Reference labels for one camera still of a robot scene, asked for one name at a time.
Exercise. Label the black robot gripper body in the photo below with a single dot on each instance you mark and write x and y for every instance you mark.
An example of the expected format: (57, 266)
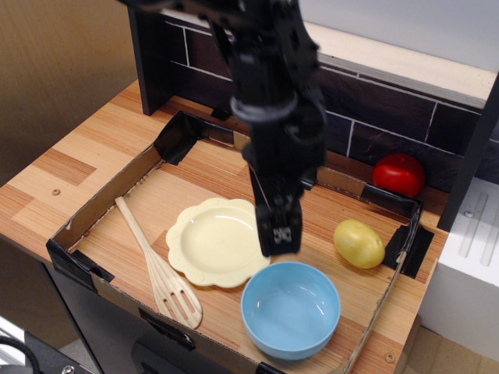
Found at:
(287, 140)

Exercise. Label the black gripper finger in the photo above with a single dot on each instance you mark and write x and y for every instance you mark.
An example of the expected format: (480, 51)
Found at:
(287, 230)
(265, 227)

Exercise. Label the light blue bowl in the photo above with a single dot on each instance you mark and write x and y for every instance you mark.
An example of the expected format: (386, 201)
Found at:
(290, 310)

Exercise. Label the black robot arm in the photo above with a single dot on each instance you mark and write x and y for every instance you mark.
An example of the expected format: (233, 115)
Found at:
(270, 57)

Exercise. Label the cream scalloped plate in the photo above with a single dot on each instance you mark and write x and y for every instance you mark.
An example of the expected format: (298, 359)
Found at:
(216, 243)

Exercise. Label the yellow toy potato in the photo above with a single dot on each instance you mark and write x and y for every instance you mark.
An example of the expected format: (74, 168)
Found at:
(359, 244)

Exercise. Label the cardboard tray border with tape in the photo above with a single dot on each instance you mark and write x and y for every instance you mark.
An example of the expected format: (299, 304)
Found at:
(102, 276)

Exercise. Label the brick pattern backsplash panel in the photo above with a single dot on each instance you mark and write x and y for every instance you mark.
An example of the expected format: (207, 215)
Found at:
(366, 117)

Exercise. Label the red toy tomato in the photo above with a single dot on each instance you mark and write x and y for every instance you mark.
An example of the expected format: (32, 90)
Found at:
(400, 173)

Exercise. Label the wooden slotted spatula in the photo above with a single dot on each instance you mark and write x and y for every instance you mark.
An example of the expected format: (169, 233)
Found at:
(174, 298)

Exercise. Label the white toy sink unit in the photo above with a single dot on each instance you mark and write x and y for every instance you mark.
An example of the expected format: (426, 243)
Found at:
(461, 301)

